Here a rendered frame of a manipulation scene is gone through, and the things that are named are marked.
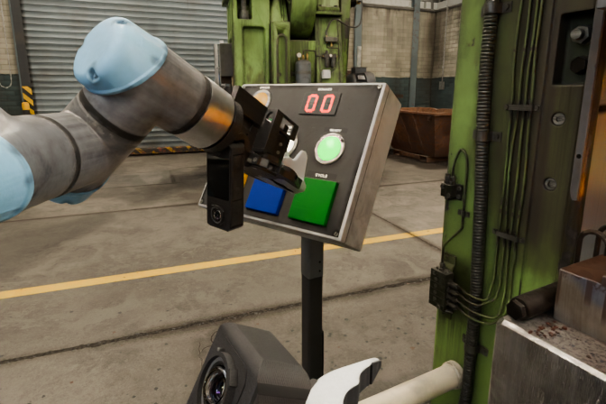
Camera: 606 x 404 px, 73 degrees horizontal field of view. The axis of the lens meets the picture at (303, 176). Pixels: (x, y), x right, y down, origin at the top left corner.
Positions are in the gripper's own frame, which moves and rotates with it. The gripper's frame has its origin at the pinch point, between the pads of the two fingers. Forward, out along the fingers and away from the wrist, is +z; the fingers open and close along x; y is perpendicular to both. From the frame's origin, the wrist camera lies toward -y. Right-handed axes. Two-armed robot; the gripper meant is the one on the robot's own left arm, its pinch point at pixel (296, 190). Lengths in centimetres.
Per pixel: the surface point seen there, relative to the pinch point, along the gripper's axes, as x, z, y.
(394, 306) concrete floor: 46, 181, -15
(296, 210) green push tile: 2.2, 4.4, -2.3
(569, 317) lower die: -37.0, 9.2, -7.1
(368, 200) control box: -7.1, 10.5, 2.9
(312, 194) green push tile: 0.0, 4.4, 0.9
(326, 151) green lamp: 0.1, 4.8, 8.9
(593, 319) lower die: -39.3, 7.8, -6.7
